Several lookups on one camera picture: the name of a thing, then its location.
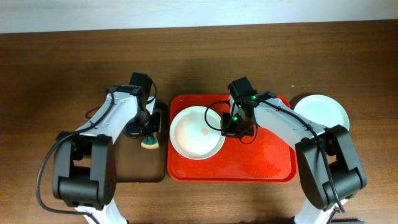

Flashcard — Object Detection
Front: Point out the green and orange sponge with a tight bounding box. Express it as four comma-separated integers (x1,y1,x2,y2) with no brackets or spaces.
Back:
141,136,159,149

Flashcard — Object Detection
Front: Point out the white plate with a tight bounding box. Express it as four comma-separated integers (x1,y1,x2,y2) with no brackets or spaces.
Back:
170,106,225,160

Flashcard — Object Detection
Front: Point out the light green plate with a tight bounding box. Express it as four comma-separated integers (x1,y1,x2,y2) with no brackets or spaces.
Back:
294,95,350,130

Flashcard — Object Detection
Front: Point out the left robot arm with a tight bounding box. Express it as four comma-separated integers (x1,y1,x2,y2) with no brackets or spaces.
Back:
52,82,159,223

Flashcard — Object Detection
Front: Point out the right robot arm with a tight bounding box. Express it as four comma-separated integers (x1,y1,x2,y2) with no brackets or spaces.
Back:
221,91,367,223

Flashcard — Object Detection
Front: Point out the black small tray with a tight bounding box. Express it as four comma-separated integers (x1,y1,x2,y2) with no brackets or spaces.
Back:
115,102,169,183

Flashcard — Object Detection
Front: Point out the red plastic tray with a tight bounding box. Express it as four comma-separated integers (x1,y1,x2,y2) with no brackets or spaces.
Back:
167,93,298,184

